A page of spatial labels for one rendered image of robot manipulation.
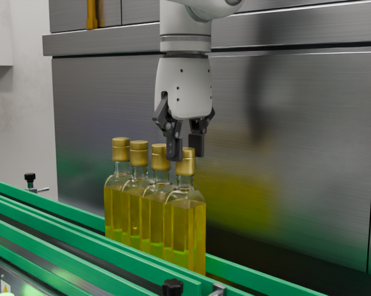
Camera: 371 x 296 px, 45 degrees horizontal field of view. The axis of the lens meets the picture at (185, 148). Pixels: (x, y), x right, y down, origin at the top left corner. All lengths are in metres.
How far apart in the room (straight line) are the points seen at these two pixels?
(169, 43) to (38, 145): 3.31
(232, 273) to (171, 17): 0.44
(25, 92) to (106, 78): 2.86
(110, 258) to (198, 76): 0.38
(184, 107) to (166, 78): 0.05
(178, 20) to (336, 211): 0.39
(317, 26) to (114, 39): 0.51
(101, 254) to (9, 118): 3.28
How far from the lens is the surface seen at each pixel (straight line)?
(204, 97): 0.76
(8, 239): 1.06
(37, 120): 3.96
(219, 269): 0.83
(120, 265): 0.87
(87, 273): 0.82
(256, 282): 0.79
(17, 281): 1.02
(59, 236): 1.03
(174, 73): 0.72
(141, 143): 0.84
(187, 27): 0.72
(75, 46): 1.23
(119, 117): 1.13
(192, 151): 0.76
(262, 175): 0.83
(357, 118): 0.74
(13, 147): 4.13
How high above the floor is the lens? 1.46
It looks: 10 degrees down
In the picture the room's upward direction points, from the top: straight up
